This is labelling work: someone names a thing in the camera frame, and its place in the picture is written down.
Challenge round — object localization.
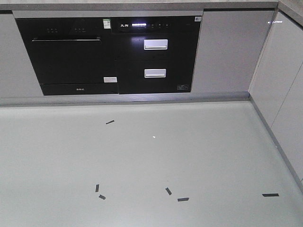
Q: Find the black built-in disinfection cabinet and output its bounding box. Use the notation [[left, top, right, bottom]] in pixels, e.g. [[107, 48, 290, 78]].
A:
[[111, 16, 202, 94]]

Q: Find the black built-in dishwasher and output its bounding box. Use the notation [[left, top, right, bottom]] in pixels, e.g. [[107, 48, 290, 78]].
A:
[[16, 17, 118, 96]]

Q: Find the grey side cabinet door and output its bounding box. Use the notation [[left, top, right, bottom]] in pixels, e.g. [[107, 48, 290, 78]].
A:
[[249, 12, 303, 179]]

